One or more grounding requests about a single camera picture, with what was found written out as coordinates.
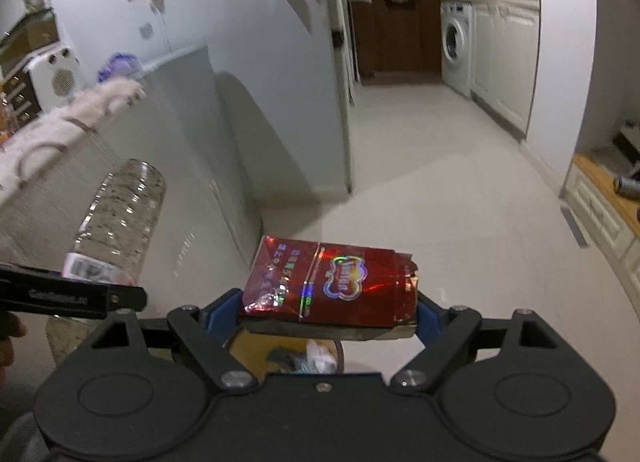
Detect pink printed blanket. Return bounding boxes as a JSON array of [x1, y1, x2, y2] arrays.
[[0, 76, 148, 203]]

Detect clear plastic bottle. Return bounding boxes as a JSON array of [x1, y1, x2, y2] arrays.
[[45, 158, 167, 363]]

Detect glass fish tank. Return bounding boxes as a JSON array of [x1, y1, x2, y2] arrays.
[[0, 9, 58, 77]]

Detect metal spray can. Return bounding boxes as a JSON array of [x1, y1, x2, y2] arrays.
[[614, 176, 640, 199]]

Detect person's left hand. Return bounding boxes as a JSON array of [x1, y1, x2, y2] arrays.
[[0, 313, 27, 383]]

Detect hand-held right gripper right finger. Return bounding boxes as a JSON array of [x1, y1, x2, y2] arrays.
[[391, 292, 563, 388]]

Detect purple snack bag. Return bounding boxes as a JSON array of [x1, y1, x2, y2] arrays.
[[97, 52, 141, 82]]

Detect white kitchen cabinets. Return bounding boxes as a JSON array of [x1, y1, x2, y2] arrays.
[[470, 0, 541, 135]]

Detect white heater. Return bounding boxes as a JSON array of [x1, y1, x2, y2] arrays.
[[27, 44, 81, 110]]

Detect low white cabinet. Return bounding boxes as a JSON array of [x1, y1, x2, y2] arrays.
[[562, 154, 640, 287]]

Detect grey bed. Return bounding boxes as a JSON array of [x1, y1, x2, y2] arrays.
[[0, 42, 263, 293]]

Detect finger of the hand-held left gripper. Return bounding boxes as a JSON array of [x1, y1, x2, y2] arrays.
[[100, 286, 148, 313]]

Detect brown wooden door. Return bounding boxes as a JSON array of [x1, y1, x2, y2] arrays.
[[350, 0, 443, 75]]

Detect yellow bucket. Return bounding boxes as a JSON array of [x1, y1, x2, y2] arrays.
[[222, 327, 346, 375]]

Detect red cigarette pack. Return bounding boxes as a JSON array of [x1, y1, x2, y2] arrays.
[[239, 235, 420, 341]]

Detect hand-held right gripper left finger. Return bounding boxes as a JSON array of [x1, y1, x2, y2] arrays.
[[87, 289, 253, 390]]

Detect white washing machine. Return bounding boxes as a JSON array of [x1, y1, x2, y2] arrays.
[[440, 0, 475, 98]]

